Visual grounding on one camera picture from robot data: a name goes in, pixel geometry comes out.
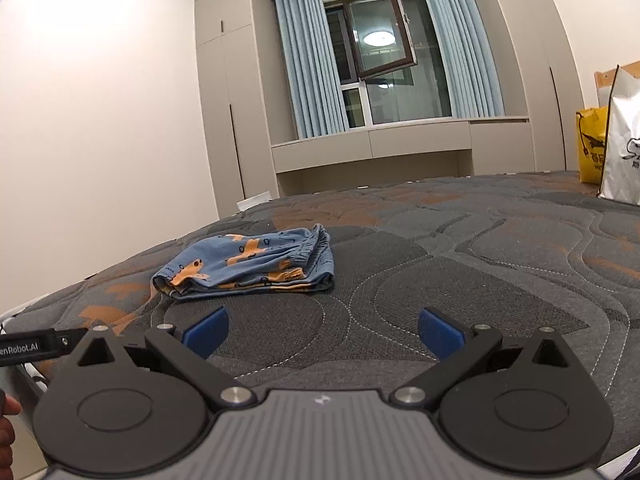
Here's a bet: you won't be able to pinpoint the beige window cabinet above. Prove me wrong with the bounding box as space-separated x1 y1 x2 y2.
270 116 534 197

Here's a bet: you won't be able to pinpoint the light blue curtain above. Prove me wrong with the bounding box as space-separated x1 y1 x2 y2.
271 0 349 141
415 0 506 121

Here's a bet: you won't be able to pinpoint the person's left hand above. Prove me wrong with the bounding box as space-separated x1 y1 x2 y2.
0 393 23 469

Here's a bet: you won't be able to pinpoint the yellow shopping bag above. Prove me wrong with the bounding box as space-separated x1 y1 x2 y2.
574 106 611 185

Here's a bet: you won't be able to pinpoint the grey quilted mattress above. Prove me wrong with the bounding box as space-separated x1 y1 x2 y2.
0 170 640 480

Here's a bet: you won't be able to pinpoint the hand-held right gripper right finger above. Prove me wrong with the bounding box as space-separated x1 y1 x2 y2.
390 306 582 408

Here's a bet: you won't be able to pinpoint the window with open sash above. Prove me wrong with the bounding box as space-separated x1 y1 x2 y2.
323 0 454 129

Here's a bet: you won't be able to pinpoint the white flat object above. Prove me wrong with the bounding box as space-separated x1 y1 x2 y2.
236 190 272 211

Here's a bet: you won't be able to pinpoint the white shopping bag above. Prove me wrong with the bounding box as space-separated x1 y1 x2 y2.
597 64 640 207

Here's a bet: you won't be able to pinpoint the blue pants with orange print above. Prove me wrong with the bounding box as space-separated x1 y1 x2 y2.
151 223 336 302

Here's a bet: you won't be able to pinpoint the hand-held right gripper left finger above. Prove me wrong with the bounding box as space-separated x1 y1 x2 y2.
60 306 258 408

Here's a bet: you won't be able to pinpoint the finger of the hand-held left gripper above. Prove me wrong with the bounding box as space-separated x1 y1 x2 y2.
49 328 87 358

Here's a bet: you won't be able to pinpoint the beige wardrobe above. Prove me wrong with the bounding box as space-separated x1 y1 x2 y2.
479 0 584 174
194 0 282 217

